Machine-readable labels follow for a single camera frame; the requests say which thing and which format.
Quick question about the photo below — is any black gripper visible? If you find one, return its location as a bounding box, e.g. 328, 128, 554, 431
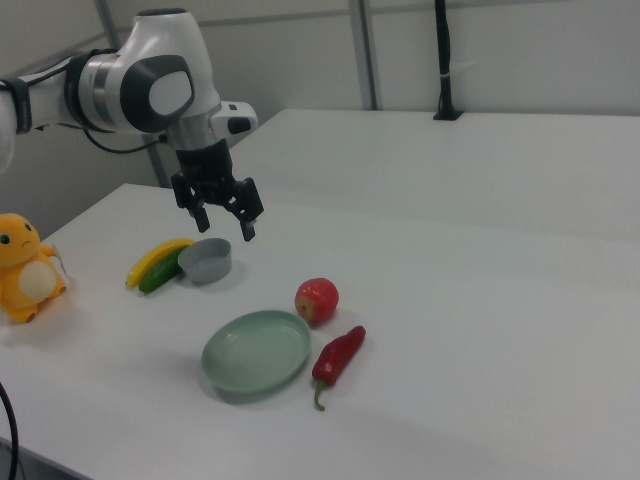
170, 139, 266, 244

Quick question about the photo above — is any red apple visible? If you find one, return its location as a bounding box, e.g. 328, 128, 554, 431
294, 277, 341, 329

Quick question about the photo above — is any grey round bowl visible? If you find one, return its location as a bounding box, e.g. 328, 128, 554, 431
177, 237, 234, 287

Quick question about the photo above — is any yellow banana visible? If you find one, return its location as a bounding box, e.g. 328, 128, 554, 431
124, 237, 196, 290

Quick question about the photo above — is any green cucumber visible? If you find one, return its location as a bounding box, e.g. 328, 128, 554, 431
138, 248, 186, 296

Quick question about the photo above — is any pale green plate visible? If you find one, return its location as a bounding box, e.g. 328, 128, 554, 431
201, 309, 313, 393

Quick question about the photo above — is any red chili pepper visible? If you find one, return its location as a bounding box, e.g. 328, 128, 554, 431
311, 325, 367, 412

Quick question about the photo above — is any orange plush toy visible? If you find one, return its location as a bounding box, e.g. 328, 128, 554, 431
0, 212, 72, 326

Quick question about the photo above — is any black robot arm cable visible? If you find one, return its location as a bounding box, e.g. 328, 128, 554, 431
0, 48, 170, 155

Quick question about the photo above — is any white cable tie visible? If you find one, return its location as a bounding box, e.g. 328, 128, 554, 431
439, 60, 479, 79

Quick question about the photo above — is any black camera pole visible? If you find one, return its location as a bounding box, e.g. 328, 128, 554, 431
432, 0, 464, 122

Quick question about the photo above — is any black loose cable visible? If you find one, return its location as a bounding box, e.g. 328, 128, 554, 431
0, 381, 21, 480

